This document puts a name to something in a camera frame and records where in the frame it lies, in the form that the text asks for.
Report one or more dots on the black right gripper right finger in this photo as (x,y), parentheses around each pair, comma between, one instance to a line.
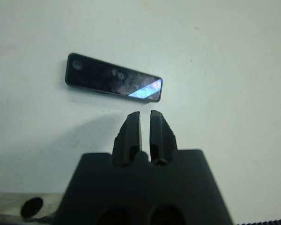
(161,138)

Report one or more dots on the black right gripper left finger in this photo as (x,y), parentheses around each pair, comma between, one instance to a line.
(128,140)

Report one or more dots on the slim black camera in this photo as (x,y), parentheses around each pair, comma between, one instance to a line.
(112,78)

